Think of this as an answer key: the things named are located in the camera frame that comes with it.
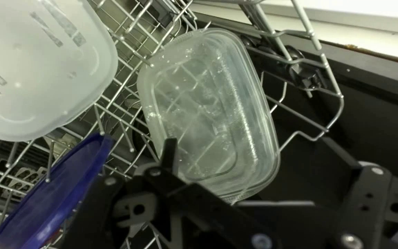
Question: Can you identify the round blue plastic plate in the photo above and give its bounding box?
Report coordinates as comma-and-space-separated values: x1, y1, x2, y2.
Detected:
0, 132, 116, 249

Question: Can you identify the frosted grey plastic container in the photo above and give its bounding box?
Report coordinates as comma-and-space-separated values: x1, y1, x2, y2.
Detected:
0, 0, 119, 142

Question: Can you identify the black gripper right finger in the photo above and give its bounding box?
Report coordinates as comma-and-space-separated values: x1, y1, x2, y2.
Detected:
331, 160, 392, 249

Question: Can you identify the white wire dishwasher rack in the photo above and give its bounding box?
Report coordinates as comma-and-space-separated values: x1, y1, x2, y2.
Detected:
0, 0, 347, 249

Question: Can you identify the clear plastic food container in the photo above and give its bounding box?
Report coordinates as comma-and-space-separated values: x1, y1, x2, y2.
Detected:
135, 26, 282, 205

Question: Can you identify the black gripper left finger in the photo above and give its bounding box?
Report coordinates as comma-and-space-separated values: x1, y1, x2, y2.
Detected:
128, 136, 279, 249

